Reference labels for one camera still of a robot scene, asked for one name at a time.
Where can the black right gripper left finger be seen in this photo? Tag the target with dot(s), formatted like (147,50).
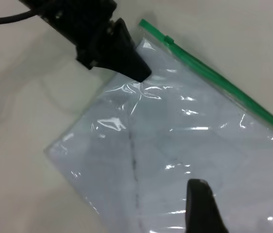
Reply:
(201,208)

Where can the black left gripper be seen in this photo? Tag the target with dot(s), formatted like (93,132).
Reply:
(83,26)

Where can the green zipper slider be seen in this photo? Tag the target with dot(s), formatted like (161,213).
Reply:
(168,40)

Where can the clear zipper bag green strip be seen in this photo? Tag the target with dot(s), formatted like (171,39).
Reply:
(189,136)

